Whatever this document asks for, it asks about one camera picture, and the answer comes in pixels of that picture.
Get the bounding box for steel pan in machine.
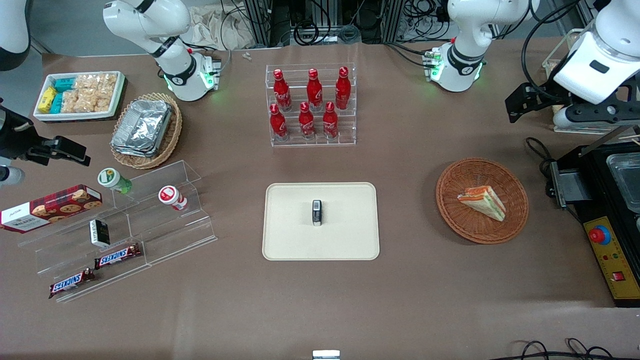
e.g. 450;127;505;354
605;152;640;214

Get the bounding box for green lid small bottle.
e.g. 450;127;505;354
97;167;134;195

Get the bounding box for clear acrylic tiered shelf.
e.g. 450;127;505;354
17;160;219;304

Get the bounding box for triangular sandwich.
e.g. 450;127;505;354
457;185;507;223

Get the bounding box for grey right base cable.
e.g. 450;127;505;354
186;42;234;77

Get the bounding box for white wire rack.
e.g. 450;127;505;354
541;29;640;135

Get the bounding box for red lid small bottle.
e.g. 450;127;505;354
158;185;189;211

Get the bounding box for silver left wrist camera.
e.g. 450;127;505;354
552;106;577;129

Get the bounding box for black yellow sealing machine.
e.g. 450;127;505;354
549;141;640;309

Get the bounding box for white plastic snack tray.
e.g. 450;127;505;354
33;71;126;123

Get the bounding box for red emergency stop button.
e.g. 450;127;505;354
588;225;612;246

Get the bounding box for small black white box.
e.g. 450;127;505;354
89;219;111;249

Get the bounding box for Snickers chocolate bar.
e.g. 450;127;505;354
94;243;143;270
48;268;96;300

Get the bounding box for oval light wicker basket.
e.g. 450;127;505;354
109;92;183;170

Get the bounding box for clear bag fried snacks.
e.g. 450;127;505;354
95;87;117;113
60;90;98;114
74;73;119;94

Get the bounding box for cream rectangular tray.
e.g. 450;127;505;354
262;182;381;262

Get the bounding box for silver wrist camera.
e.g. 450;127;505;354
552;106;577;129
0;166;25;186

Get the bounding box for black looped floor cable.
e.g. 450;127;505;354
504;338;622;360

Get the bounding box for round brown wicker basket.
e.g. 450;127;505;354
435;157;530;245

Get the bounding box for aluminium profile frame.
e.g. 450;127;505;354
242;0;407;48

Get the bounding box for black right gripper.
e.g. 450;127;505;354
0;106;92;167

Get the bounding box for clear acrylic bottle rack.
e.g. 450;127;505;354
265;62;357;148

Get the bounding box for grey metal lever bar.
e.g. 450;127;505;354
580;120;640;156

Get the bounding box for black machine power cable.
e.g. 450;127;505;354
525;136;559;201

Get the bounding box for aluminium foil container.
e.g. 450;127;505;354
110;142;162;158
113;99;173;152

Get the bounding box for red tartan cookie box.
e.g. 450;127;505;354
0;184;104;235

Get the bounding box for beige crumpled cloth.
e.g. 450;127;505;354
189;4;253;52

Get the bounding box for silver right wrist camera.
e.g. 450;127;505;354
0;166;25;186

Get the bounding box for red cola bottle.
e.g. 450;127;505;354
298;102;317;141
334;66;352;111
322;101;340;140
269;103;290;142
273;69;293;112
306;68;324;112

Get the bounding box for yellow snack pack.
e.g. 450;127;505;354
38;86;57;114

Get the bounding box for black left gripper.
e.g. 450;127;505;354
505;82;640;126

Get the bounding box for black coiled cable bundle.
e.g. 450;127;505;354
292;19;322;47

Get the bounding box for black left base cables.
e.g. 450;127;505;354
384;41;435;69

